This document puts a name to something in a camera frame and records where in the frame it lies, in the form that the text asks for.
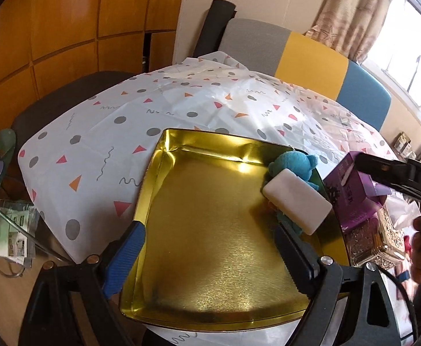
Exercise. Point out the gold metal tray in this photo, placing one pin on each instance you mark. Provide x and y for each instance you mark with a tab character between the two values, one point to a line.
209	262

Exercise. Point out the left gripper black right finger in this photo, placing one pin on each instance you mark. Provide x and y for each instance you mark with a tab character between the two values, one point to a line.
299	257

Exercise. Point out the ornate silver tissue box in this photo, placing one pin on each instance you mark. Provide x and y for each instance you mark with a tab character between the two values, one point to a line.
375	240

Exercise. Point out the white foam sponge block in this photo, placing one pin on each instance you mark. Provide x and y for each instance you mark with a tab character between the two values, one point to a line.
298	200

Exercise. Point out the blue plush bear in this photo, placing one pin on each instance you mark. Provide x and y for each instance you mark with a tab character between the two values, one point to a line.
299	163

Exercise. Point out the patterned white tablecloth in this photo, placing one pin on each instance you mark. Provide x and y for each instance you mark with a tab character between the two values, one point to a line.
84	166

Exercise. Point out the snack packets on sill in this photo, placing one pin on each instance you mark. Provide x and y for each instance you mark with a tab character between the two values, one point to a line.
402	146

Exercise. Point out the grey yellow blue sofa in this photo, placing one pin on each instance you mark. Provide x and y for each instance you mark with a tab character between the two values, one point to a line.
297	59

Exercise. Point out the purple tissue box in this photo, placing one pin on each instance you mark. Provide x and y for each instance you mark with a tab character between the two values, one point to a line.
355	197

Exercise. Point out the beige patterned curtain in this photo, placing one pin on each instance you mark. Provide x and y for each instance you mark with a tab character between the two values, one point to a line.
350	27

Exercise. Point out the green white paper packets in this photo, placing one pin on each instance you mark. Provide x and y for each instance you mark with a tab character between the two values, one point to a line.
14	245

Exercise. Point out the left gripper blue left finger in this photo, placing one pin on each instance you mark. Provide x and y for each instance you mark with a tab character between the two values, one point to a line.
122	257

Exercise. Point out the black rolled mat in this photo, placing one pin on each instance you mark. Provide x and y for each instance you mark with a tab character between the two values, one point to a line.
217	18

